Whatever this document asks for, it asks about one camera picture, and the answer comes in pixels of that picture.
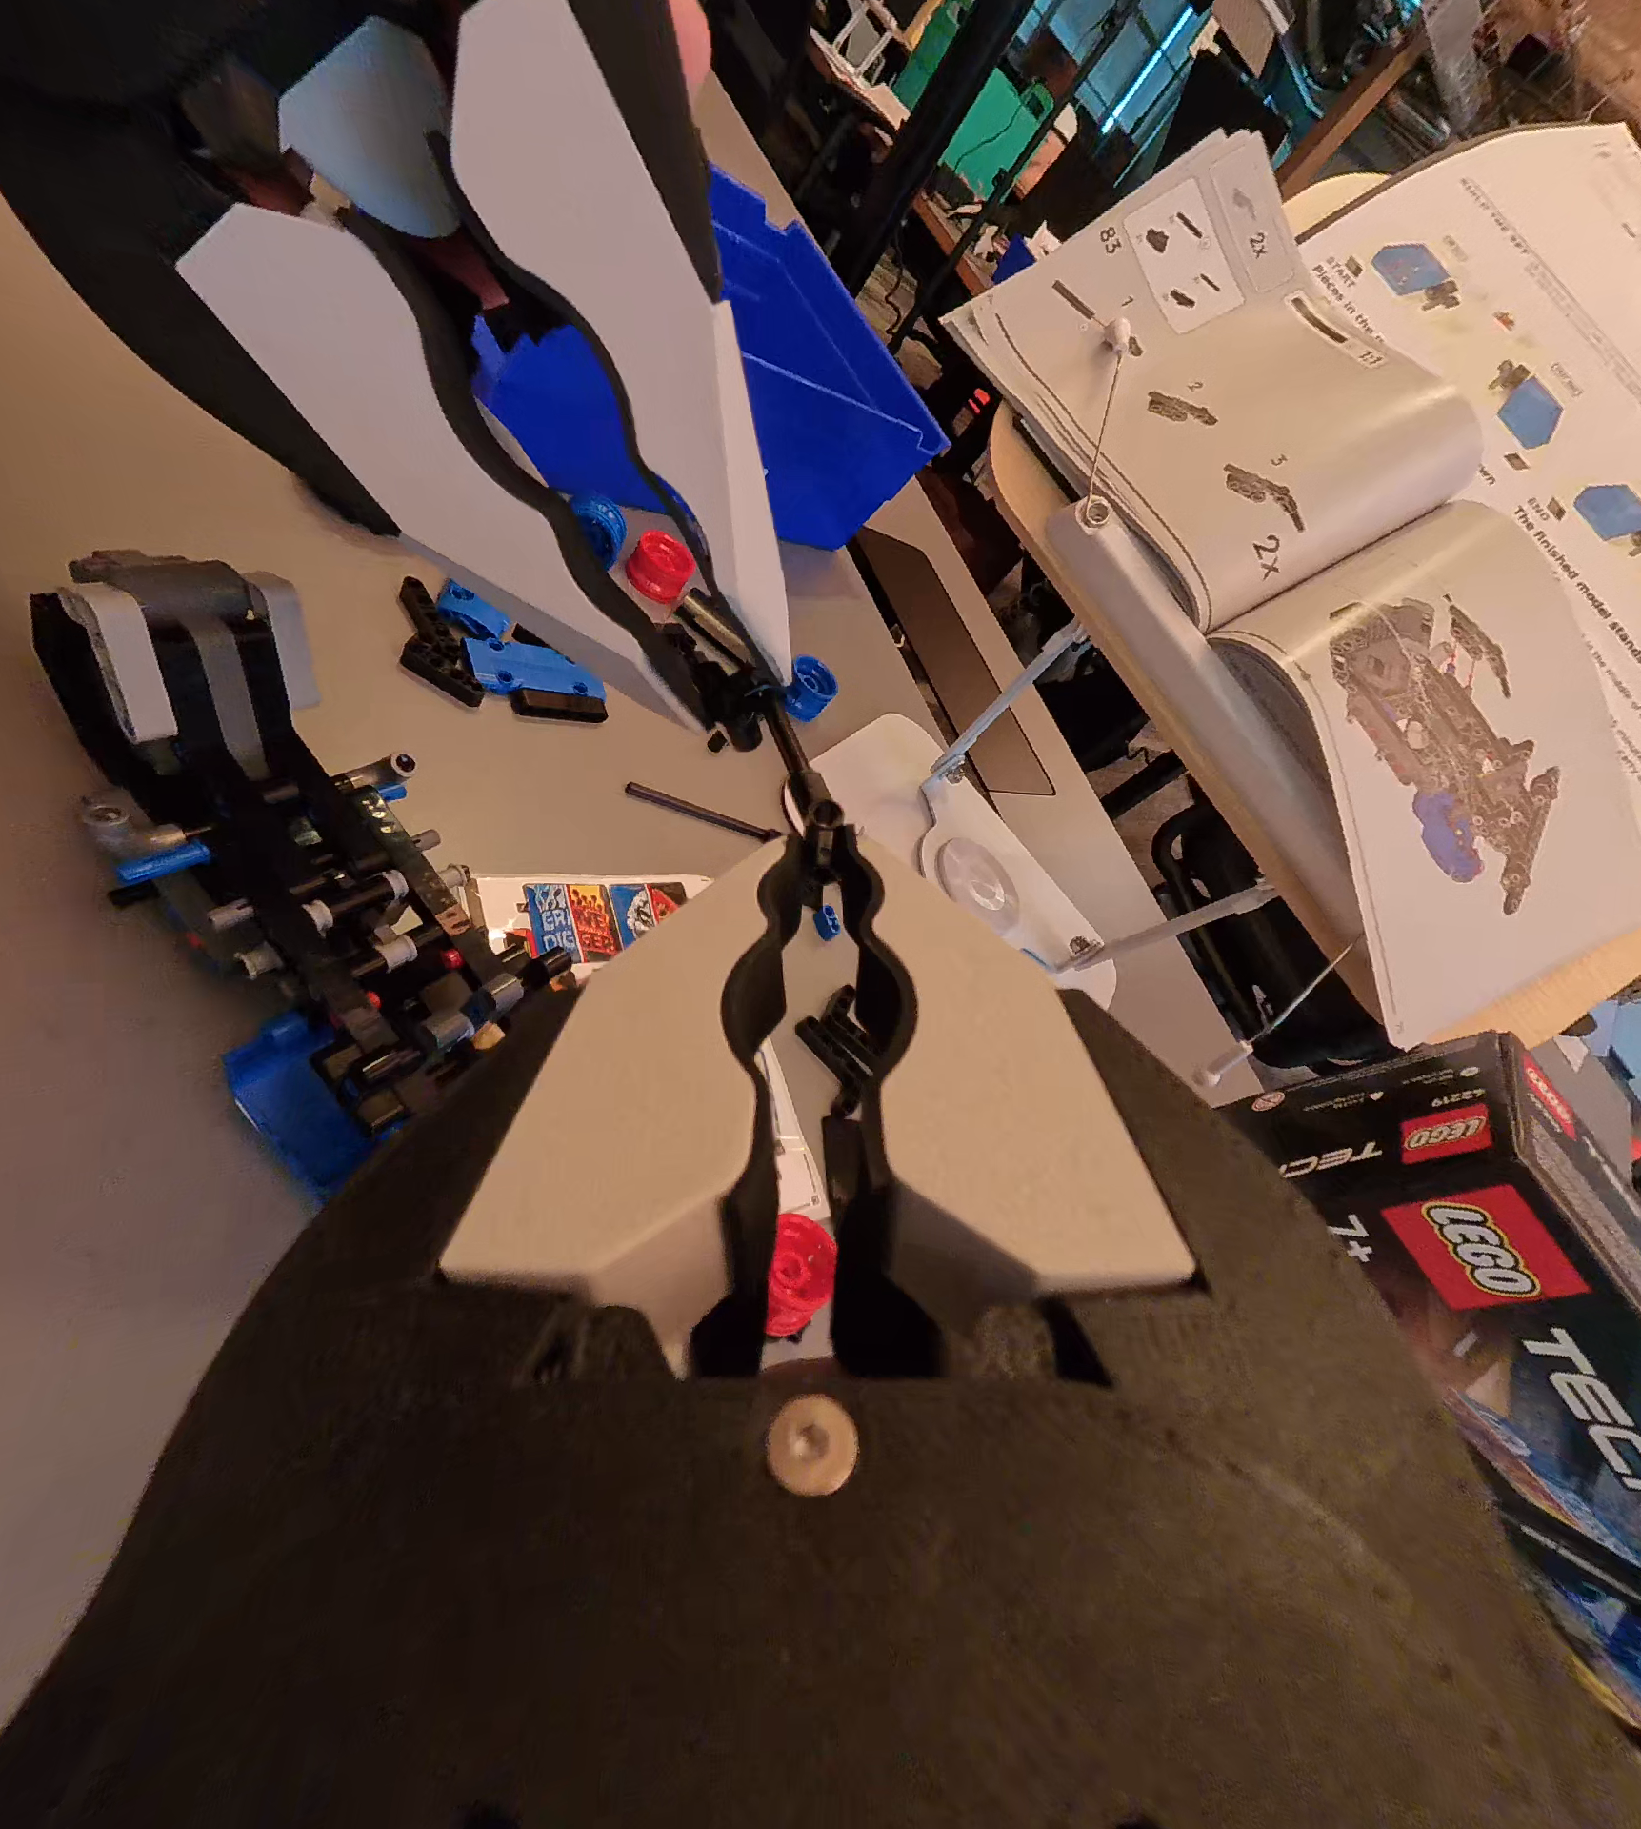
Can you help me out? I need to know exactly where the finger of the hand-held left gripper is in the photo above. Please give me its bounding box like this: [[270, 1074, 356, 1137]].
[[175, 200, 714, 733], [449, 0, 795, 691]]

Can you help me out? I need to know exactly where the white book stand base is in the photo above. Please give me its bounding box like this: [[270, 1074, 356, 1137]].
[[841, 485, 1256, 1103]]

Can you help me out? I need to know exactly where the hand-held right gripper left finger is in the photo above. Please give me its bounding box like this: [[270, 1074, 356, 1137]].
[[438, 832, 795, 1379]]

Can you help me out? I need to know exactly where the dark cylinder piece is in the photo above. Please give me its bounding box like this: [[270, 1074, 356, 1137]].
[[670, 583, 754, 663]]

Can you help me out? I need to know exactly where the black holed liftarm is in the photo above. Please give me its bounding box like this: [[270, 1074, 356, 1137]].
[[398, 573, 489, 712]]

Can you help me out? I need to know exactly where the colourful sticker sheet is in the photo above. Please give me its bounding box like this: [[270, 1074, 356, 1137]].
[[470, 870, 839, 1343]]

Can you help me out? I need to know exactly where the thin black axle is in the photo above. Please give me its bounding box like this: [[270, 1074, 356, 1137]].
[[624, 777, 782, 845]]

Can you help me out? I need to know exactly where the black toy set box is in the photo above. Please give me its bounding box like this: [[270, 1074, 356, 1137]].
[[1212, 1030, 1641, 1817]]

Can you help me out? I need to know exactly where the green container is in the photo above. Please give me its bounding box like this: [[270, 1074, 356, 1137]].
[[891, 0, 1072, 194]]

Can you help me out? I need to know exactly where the blue plastic bin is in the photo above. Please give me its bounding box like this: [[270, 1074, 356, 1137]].
[[470, 163, 950, 552]]

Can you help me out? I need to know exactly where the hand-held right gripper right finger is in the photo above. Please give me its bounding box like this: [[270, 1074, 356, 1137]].
[[820, 832, 1199, 1377]]

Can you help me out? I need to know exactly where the partly built toy truck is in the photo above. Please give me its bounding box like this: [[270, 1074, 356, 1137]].
[[26, 548, 578, 1202]]

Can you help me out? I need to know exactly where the instruction booklet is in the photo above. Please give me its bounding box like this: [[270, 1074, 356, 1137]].
[[940, 127, 1641, 1051]]

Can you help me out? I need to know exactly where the black frame piece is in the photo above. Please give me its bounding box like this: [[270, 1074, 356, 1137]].
[[662, 628, 771, 752]]

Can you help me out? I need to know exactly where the black axle pin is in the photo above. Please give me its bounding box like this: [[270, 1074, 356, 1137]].
[[752, 697, 834, 819]]

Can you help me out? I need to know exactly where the grey desk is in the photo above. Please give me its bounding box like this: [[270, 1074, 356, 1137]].
[[0, 70, 1193, 1829]]

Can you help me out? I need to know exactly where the black tripod pole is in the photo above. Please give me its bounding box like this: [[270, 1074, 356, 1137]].
[[877, 0, 1051, 308]]

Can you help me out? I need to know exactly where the black office chair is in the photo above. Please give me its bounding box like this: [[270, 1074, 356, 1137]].
[[1148, 800, 1399, 1066]]

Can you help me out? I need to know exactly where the printed instruction sheet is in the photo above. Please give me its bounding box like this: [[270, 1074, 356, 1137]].
[[1298, 120, 1641, 845]]

